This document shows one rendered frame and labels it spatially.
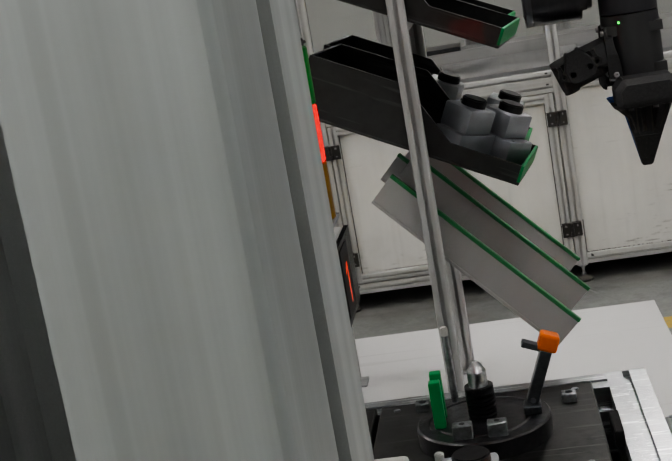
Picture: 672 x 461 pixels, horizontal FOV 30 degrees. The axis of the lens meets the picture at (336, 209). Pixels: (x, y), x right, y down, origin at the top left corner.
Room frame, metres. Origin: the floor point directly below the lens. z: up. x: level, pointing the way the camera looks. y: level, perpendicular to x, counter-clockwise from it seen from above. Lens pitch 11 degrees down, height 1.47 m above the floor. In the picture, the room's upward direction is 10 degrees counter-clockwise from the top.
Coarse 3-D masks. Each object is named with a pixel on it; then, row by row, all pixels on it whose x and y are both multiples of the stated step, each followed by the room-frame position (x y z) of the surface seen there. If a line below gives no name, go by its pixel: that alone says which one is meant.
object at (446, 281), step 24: (408, 48) 1.43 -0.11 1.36; (408, 72) 1.43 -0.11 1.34; (408, 96) 1.43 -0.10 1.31; (408, 120) 1.43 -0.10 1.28; (408, 144) 1.43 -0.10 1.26; (432, 192) 1.43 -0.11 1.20; (432, 216) 1.43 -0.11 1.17; (432, 240) 1.43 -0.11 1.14; (432, 264) 1.43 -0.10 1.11; (432, 288) 1.43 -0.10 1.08; (456, 288) 1.75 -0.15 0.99; (456, 312) 1.75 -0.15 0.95; (456, 336) 1.43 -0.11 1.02; (456, 360) 1.43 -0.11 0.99; (456, 384) 1.43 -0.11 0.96
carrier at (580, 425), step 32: (448, 352) 1.29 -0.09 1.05; (480, 384) 1.22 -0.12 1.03; (576, 384) 1.33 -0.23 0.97; (384, 416) 1.34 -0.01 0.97; (416, 416) 1.32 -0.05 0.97; (448, 416) 1.25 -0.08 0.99; (480, 416) 1.22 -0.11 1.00; (512, 416) 1.22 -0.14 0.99; (544, 416) 1.21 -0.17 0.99; (576, 416) 1.24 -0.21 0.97; (384, 448) 1.25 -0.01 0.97; (416, 448) 1.23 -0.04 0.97; (448, 448) 1.18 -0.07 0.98; (512, 448) 1.17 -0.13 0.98; (544, 448) 1.17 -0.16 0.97; (576, 448) 1.16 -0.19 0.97; (608, 448) 1.15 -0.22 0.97
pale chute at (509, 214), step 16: (400, 160) 1.62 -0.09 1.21; (432, 160) 1.74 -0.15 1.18; (384, 176) 1.63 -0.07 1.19; (448, 176) 1.73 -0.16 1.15; (464, 176) 1.72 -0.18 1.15; (480, 192) 1.72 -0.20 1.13; (496, 208) 1.71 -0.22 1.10; (512, 208) 1.70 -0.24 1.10; (512, 224) 1.71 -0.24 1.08; (528, 224) 1.70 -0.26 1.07; (544, 240) 1.69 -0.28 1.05; (560, 256) 1.69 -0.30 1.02; (576, 256) 1.68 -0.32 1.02
